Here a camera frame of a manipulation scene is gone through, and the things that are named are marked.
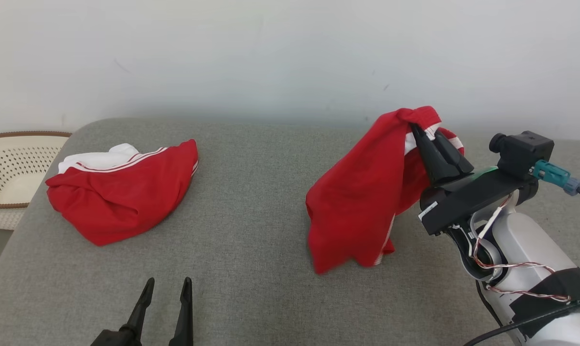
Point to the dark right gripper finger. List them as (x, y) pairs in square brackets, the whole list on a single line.
[(432, 161), (456, 161)]

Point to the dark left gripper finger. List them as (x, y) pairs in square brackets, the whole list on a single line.
[(185, 317), (138, 312)]

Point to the red shorts with white stripe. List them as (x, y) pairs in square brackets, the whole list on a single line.
[(357, 202)]

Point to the red shirt with white sleeves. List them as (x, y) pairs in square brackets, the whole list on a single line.
[(121, 197)]

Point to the cream perforated laundry basket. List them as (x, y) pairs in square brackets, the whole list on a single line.
[(11, 163)]

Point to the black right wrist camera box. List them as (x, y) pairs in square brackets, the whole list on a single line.
[(525, 151)]

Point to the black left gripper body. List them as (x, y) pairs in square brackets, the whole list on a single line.
[(108, 339)]

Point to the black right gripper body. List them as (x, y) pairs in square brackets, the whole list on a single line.
[(468, 197)]

